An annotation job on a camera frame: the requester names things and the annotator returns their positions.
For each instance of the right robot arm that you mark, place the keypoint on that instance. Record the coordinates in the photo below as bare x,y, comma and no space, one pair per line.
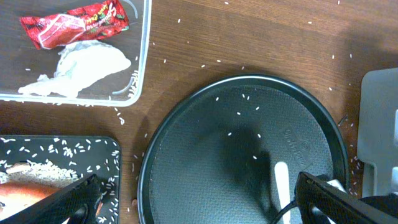
354,193

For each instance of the grey dishwasher rack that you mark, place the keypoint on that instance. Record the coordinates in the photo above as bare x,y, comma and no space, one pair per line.
377,132

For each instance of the red snack wrapper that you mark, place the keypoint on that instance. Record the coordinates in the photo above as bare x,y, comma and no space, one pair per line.
94,22

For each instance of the white napkin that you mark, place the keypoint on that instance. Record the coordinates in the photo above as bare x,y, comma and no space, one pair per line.
81,64

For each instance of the black rectangular tray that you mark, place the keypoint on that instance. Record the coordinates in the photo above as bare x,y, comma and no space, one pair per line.
77,149

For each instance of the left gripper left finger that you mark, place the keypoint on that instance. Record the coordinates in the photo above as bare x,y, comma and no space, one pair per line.
77,203

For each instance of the clear plastic bin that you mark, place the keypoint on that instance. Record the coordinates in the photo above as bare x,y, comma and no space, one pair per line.
22,63

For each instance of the round black serving tray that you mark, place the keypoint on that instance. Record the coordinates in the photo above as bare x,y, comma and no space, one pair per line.
212,159

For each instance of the orange carrot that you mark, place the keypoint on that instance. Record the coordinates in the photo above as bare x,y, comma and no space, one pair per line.
17,196

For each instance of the pile of rice scraps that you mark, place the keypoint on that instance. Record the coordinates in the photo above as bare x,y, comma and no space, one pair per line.
40,172

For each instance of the white plastic fork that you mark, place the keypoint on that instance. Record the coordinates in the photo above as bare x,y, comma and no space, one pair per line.
281,171

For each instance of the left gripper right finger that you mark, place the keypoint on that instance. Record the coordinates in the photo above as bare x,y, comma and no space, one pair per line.
319,201

